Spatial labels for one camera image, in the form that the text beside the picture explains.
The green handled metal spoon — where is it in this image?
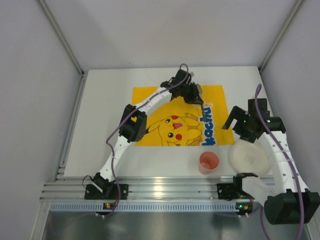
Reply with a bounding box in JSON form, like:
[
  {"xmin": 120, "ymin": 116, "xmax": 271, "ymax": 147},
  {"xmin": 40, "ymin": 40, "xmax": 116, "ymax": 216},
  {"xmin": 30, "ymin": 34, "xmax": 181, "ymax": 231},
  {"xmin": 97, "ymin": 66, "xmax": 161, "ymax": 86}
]
[{"xmin": 196, "ymin": 83, "xmax": 206, "ymax": 122}]

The white bear plate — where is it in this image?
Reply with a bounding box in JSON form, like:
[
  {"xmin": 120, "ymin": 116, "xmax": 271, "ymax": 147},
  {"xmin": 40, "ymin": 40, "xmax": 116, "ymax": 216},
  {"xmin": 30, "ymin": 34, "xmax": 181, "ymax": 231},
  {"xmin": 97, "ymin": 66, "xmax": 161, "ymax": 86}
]
[{"xmin": 228, "ymin": 139, "xmax": 271, "ymax": 177}]

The yellow Pikachu cloth placemat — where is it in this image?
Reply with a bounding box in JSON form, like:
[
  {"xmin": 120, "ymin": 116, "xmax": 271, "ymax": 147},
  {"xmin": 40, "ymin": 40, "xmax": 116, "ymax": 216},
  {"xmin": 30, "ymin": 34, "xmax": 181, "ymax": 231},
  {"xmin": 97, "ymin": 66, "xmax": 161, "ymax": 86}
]
[{"xmin": 136, "ymin": 85, "xmax": 235, "ymax": 147}]

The pink plastic cup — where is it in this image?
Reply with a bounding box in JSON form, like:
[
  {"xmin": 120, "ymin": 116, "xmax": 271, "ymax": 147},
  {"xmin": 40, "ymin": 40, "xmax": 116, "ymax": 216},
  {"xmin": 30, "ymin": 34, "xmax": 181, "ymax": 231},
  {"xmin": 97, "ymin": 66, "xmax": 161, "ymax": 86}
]
[{"xmin": 198, "ymin": 151, "xmax": 220, "ymax": 175}]

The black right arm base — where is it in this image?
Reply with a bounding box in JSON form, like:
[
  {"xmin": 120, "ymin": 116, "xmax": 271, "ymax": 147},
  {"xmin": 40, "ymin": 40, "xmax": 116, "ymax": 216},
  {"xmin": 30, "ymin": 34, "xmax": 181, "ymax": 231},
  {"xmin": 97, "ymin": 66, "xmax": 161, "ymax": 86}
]
[{"xmin": 216, "ymin": 173, "xmax": 256, "ymax": 201}]

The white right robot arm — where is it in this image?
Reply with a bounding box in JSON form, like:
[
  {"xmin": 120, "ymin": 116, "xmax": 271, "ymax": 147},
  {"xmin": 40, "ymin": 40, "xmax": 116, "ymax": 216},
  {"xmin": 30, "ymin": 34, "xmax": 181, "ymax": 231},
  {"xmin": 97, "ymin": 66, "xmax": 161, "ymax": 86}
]
[{"xmin": 224, "ymin": 98, "xmax": 320, "ymax": 225}]

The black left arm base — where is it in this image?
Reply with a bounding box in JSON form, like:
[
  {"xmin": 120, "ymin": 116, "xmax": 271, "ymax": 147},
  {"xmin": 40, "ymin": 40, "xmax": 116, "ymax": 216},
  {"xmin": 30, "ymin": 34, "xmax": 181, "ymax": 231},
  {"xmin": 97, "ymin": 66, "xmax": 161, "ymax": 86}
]
[{"xmin": 84, "ymin": 182, "xmax": 129, "ymax": 200}]

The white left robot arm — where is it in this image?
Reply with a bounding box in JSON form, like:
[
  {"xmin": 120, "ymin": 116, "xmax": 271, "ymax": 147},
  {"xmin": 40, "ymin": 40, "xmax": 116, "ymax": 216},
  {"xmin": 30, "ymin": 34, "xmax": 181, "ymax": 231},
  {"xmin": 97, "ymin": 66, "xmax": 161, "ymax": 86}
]
[{"xmin": 91, "ymin": 68, "xmax": 235, "ymax": 197}]

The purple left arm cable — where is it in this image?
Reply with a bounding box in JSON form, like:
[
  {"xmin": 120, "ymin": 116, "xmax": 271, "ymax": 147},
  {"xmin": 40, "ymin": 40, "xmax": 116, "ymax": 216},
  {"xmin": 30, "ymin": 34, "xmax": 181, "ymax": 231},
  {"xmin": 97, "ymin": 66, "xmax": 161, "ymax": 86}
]
[{"xmin": 106, "ymin": 63, "xmax": 191, "ymax": 218}]

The aluminium mounting rail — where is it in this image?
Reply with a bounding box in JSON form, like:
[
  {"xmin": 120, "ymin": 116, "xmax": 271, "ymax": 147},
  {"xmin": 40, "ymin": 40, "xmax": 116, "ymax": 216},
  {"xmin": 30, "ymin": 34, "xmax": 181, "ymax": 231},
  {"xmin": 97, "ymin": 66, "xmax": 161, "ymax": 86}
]
[{"xmin": 40, "ymin": 176, "xmax": 233, "ymax": 201}]

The slotted grey cable duct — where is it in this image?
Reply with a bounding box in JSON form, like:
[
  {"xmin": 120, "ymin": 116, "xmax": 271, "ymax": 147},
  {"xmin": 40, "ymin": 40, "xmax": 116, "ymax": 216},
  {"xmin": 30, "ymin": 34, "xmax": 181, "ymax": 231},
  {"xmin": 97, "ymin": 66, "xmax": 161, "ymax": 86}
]
[{"xmin": 49, "ymin": 201, "xmax": 251, "ymax": 213}]

